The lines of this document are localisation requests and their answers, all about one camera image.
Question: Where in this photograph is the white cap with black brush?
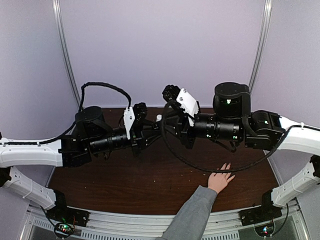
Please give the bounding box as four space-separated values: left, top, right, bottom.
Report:
155 114 162 122

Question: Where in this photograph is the grey sleeved forearm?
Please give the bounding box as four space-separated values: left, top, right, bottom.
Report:
157 185 218 240

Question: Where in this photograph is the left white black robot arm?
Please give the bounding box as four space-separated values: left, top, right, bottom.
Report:
0 102 162 222

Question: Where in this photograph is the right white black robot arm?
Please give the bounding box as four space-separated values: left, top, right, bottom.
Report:
160 82 320 221

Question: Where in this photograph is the person's bare hand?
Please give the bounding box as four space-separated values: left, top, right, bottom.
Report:
207 172 236 194

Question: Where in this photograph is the left round controller board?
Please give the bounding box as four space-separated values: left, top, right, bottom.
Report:
54 222 74 237

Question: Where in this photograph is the round controller board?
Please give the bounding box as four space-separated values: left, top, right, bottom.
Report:
54 222 74 237
255 224 275 237

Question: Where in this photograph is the right round controller board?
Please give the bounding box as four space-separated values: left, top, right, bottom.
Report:
255 224 275 237

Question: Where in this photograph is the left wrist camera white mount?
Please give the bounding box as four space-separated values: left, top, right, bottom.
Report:
123 102 148 140

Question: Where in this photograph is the aluminium front frame rail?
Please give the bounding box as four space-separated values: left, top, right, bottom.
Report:
19 200 310 240

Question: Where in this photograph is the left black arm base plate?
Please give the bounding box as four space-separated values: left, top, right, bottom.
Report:
46 207 90 227

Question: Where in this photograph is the right black camera cable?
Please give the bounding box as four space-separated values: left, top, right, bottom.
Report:
159 99 305 174

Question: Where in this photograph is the black camera cable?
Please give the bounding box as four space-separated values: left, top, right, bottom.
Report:
37 81 133 146
159 99 305 174

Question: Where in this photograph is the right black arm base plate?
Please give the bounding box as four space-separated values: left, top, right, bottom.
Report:
239 206 282 226

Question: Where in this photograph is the left black camera cable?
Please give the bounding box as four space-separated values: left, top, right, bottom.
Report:
37 81 133 146

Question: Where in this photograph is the right aluminium corner post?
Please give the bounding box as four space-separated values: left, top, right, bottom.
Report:
249 0 273 93

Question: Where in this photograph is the aluminium corner post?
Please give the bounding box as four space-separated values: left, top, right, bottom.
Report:
52 0 81 108
249 0 273 93

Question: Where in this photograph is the left aluminium corner post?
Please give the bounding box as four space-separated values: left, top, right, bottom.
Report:
52 0 81 108

